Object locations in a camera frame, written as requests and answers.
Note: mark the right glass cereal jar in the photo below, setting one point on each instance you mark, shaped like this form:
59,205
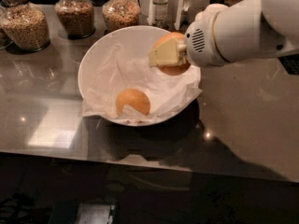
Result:
119,14

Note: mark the clear glass bottle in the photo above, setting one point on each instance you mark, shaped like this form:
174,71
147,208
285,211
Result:
159,12

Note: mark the tall stack paper bowls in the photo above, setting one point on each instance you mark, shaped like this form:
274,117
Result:
210,11

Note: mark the large white bowl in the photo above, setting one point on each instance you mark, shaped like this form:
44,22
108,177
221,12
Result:
124,44

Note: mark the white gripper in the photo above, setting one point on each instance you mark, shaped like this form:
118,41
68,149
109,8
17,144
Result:
201,46

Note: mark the left glass grain jar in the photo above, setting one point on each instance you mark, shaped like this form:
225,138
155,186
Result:
25,25

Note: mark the glass grain jar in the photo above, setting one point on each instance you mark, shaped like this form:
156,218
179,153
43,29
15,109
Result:
76,16
25,25

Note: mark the middle glass grain jar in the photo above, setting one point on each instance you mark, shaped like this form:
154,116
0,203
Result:
76,16

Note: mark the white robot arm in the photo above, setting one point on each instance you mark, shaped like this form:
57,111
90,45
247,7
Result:
250,29

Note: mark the white crumpled paper liner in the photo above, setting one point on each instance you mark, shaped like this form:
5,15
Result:
168,90

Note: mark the black rubber mat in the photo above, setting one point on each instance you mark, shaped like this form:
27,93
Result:
290,64

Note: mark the white stand behind bottle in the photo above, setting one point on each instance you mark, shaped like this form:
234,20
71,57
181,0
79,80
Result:
178,12

